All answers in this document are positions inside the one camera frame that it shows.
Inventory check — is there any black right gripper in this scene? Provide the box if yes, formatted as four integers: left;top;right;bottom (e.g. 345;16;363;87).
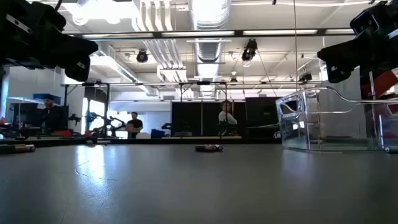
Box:
317;0;398;83

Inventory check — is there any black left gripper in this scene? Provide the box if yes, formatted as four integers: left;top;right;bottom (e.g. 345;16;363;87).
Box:
0;1;100;83

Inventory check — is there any clear plastic bin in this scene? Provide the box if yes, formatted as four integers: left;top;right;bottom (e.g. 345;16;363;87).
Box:
275;86;398;152

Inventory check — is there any white curtain partition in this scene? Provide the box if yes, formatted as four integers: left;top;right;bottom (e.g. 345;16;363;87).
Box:
320;67;366;138

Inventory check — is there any red shelf rack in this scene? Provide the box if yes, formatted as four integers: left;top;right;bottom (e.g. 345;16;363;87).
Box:
360;70;398;139

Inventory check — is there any blue plastic crate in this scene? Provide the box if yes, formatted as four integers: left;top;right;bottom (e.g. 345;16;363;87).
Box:
32;93;62;106

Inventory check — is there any thin vertical metal pole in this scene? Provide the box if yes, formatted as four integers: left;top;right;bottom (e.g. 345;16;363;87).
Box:
294;0;298;93

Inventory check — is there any person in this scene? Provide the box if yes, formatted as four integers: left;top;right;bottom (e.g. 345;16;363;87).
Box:
126;111;144;139
217;100;238;136
39;94;68;135

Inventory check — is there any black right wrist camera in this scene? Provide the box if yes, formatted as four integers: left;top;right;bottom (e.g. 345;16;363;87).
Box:
349;9;382;35

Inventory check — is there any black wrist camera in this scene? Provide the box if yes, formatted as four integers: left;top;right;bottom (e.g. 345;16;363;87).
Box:
349;9;382;35
0;0;40;38

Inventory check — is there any black background rig frame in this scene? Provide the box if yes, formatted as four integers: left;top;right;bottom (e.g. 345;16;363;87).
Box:
63;82;110;138

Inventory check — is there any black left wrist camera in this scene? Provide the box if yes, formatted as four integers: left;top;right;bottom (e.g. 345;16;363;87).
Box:
0;0;40;38

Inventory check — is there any silver ceiling air duct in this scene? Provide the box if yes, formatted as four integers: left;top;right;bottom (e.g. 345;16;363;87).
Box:
188;0;233;98

